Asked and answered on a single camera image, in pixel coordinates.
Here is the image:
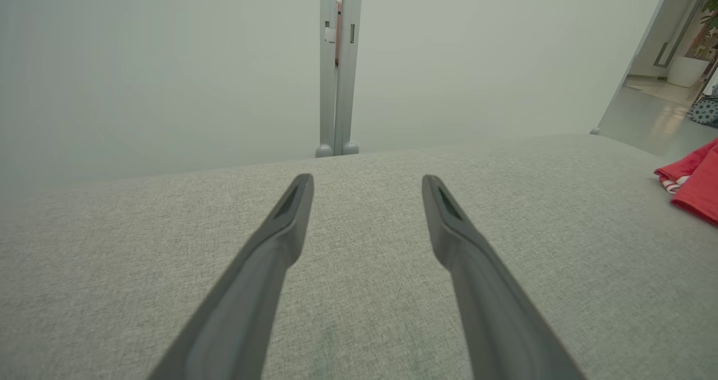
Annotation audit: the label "grey metal door post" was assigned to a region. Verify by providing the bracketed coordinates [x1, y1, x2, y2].
[335, 0, 364, 156]
[315, 0, 338, 158]

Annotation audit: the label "green leafy plant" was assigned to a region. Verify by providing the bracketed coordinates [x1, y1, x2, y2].
[700, 0, 718, 35]

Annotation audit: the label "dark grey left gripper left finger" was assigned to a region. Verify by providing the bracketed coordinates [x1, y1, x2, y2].
[147, 173, 315, 380]

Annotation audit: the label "red shorts with white trim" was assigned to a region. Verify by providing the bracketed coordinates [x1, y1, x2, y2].
[653, 139, 717, 194]

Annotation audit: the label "white plant pot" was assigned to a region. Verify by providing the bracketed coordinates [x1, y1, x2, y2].
[668, 54, 710, 89]

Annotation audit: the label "dark dotted cushion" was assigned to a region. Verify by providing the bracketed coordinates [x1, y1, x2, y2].
[689, 97, 718, 128]

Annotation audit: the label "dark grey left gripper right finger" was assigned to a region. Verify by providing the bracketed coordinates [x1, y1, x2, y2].
[422, 175, 587, 380]

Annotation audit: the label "red jersey with white sleeves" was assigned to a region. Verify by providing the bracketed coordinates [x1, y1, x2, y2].
[671, 144, 718, 226]

